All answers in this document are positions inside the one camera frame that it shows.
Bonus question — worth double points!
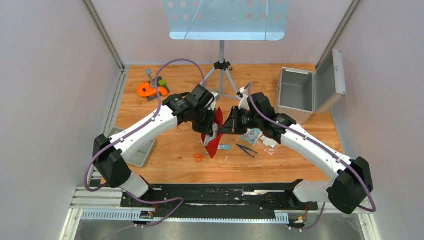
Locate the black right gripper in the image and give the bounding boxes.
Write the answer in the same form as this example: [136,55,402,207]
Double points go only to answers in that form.
[218,106,262,135]

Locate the red first aid pouch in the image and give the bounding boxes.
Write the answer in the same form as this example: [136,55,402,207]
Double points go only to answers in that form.
[201,107,223,159]

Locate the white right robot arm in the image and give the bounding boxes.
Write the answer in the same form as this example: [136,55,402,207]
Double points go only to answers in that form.
[218,92,377,214]

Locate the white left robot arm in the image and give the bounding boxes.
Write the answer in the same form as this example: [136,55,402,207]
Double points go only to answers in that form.
[93,84,223,207]

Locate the adhesive tape pack blue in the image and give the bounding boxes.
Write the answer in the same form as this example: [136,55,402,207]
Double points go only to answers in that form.
[239,128,263,146]

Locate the blue plastic tweezers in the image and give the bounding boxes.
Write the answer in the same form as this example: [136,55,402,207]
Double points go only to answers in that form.
[236,143,258,158]

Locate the blue white sachet lower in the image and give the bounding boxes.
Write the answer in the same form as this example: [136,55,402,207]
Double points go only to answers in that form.
[218,144,231,151]

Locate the white pads zip bag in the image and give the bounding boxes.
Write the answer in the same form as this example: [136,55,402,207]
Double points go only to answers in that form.
[260,135,279,149]

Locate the orange grey toy fixture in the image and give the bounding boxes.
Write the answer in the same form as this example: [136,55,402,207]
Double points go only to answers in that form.
[136,68,170,102]

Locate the grey metal case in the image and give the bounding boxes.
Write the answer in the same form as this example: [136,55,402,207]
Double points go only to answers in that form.
[274,49,347,125]

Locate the grey plastic tray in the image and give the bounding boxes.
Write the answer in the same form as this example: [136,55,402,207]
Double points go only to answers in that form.
[108,126,158,167]

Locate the blue music stand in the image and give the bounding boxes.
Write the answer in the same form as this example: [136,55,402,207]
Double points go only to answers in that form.
[162,0,289,97]

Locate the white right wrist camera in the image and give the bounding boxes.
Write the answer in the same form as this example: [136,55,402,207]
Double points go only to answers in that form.
[237,87,250,111]

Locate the orange handled scissors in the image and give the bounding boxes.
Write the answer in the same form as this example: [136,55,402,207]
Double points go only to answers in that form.
[193,152,209,163]

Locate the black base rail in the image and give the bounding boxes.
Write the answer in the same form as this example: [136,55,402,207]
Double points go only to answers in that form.
[142,183,319,220]

